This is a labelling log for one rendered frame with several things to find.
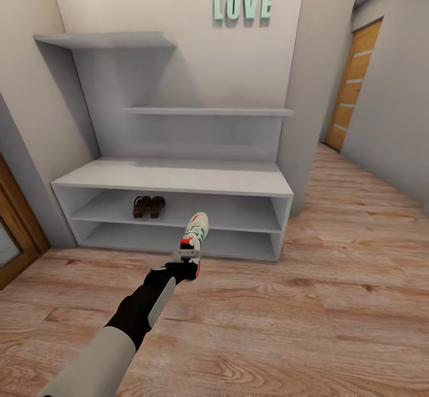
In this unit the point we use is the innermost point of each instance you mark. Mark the gym shoe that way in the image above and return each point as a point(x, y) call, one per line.
point(195, 234)

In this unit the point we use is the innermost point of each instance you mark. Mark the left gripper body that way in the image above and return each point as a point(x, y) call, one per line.
point(187, 270)

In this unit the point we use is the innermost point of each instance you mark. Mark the door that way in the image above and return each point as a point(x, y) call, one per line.
point(361, 49)
point(22, 241)

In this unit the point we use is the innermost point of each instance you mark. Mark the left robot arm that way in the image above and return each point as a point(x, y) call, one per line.
point(100, 368)

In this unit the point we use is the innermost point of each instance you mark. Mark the sandal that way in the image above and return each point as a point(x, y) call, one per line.
point(156, 204)
point(139, 206)

